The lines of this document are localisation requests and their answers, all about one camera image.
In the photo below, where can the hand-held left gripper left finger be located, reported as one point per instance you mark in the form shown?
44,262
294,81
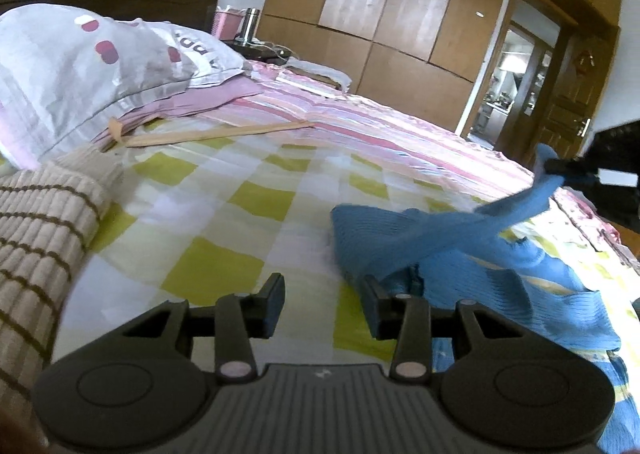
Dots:
273,308

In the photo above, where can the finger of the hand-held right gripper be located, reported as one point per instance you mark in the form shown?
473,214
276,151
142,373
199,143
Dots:
567,169

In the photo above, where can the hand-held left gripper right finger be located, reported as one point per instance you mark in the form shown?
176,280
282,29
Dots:
371,309

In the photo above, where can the blue knit sweater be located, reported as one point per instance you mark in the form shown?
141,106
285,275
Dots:
450,254

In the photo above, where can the pink floral cloth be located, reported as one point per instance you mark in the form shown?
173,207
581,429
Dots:
595,224

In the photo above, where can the brown wooden door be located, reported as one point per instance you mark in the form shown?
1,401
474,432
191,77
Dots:
567,104

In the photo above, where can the red door ornament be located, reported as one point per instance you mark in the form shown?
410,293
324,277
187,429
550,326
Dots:
584,61

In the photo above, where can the yellow checked bed sheet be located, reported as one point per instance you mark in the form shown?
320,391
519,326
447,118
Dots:
225,194

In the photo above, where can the long wooden stick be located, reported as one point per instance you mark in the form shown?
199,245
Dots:
215,134

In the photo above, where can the pink striped blanket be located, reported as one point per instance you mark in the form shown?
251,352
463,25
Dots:
380,119

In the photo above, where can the pink sheet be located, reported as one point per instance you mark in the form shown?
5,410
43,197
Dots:
200,99

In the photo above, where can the wooden wardrobe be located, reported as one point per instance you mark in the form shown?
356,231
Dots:
400,9

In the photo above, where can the beige striped knit garment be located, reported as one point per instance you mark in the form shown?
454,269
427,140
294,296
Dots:
45,244

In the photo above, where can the white crumpled cloth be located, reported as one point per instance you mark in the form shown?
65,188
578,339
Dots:
322,71

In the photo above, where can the dark nightstand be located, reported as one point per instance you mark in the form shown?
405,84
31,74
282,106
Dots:
260,50

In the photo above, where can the metal thermos flask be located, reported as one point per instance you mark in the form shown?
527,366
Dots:
250,24

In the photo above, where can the pink storage box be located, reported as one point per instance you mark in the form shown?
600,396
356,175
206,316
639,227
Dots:
227,25

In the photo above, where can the grey pillow with pink dots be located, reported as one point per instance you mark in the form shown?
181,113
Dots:
85,74

